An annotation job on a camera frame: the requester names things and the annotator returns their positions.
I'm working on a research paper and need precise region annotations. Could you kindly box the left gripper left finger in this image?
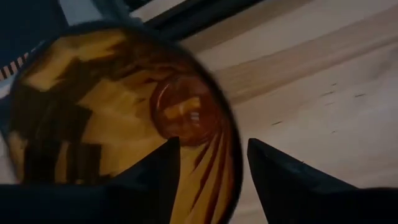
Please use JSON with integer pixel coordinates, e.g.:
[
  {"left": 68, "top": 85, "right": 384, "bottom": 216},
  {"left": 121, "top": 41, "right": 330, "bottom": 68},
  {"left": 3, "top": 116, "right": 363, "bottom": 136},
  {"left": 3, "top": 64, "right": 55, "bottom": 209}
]
[{"left": 0, "top": 136, "right": 182, "bottom": 224}]

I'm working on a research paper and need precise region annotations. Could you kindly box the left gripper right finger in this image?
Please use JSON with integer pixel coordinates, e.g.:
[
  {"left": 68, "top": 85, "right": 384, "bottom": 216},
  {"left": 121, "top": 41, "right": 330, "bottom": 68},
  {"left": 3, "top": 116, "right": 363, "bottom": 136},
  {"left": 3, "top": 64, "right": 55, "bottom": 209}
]
[{"left": 247, "top": 138, "right": 398, "bottom": 224}]

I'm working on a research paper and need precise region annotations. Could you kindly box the amber glass cup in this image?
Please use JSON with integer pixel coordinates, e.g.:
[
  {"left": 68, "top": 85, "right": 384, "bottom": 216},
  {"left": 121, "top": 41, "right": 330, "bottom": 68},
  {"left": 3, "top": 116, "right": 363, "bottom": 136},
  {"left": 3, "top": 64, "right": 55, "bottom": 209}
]
[{"left": 6, "top": 21, "right": 244, "bottom": 224}]

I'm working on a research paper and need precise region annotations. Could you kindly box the black hazard-striped floor mat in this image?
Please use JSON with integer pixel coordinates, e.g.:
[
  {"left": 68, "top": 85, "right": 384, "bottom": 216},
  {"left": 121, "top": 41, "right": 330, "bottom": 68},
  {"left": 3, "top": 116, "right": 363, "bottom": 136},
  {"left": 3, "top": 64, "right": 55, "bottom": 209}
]
[{"left": 0, "top": 0, "right": 70, "bottom": 82}]

